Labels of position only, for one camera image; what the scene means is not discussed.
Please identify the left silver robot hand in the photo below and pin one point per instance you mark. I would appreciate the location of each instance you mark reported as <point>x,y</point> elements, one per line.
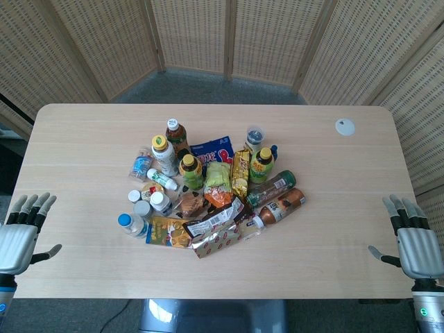
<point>17,243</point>

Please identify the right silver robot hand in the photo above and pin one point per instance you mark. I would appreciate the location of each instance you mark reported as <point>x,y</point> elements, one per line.
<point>418,249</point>

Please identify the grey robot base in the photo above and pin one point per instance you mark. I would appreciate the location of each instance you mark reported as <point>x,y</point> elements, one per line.
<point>215,317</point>

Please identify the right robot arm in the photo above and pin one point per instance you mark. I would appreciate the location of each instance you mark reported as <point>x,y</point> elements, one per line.
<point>428,305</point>

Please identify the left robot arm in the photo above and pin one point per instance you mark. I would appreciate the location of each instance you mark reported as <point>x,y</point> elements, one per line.
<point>6,298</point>

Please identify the blue cap water bottle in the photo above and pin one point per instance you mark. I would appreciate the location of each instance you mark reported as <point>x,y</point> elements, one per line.
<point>133,225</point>

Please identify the woven folding screen panel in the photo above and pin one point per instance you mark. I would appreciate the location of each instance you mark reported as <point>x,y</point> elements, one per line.
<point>277,38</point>
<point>111,38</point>
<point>38,59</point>
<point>190,34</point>
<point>435,215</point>
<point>367,48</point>
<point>421,114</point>

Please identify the small white cap bottle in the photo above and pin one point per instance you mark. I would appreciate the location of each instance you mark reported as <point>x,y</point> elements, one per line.
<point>134,196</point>

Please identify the grey cap bottle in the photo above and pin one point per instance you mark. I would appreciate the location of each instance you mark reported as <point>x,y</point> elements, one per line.
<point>142,209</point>

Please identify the copper brown coffee bottle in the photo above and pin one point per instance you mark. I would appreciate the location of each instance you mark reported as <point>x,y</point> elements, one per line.
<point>282,206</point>

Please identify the round yellow can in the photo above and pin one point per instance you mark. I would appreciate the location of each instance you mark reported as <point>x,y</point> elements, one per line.
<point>152,190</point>

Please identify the white bottle blue label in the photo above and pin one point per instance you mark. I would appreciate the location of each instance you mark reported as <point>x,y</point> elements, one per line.
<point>161,204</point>

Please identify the gold yellow snack pack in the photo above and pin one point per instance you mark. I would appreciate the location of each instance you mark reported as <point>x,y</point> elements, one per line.
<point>166,232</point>

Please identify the small white bottle green label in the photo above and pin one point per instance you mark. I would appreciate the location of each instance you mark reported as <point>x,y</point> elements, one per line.
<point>161,178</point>

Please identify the coffee bottle green cap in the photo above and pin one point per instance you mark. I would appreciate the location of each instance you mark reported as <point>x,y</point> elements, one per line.
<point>274,185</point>

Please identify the white milk tea bottle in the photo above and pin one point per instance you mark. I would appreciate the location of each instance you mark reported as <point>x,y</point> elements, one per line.
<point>164,156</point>

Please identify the blue cap object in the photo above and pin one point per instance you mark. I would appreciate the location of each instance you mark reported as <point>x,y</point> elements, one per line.
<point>274,151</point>

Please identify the green tea bottle yellow cap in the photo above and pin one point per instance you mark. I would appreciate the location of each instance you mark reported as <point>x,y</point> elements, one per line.
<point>190,171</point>
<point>262,166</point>

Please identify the bread in clear wrapper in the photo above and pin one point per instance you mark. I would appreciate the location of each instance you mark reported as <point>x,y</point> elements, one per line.
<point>190,204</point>

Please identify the brown tea bottle white cap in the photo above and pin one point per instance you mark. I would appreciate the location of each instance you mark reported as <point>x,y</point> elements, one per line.
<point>177,137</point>

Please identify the gold snack bag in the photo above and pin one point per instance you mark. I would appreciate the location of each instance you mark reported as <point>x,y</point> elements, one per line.
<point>241,171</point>

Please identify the clear cup dark lid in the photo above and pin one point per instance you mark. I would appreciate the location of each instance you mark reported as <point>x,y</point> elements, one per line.
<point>256,137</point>

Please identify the dark brown snack wrapper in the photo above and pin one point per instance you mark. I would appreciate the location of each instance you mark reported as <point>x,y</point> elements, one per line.
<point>215,220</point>

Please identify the red patterned foil bag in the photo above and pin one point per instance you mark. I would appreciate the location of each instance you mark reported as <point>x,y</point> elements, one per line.
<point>216,243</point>

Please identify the orange snack pack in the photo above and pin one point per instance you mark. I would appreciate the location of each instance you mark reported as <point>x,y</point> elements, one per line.
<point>218,199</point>

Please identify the green snack bag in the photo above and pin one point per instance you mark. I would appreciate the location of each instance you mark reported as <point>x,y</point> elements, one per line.
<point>218,177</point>

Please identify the blue snack bag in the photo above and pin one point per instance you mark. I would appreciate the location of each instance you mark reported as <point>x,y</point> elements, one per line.
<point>213,152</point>

